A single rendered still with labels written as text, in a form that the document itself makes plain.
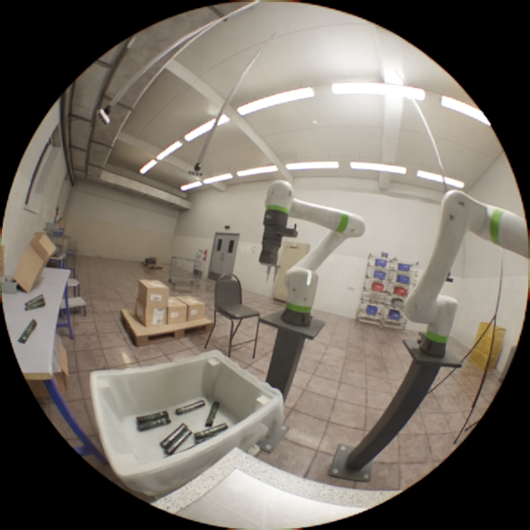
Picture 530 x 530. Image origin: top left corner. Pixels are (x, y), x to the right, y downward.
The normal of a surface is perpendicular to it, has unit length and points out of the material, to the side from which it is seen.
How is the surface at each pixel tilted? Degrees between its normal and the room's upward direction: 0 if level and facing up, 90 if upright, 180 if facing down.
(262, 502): 0
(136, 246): 90
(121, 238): 90
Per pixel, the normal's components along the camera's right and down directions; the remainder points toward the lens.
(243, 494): 0.18, -0.98
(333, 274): -0.49, -0.07
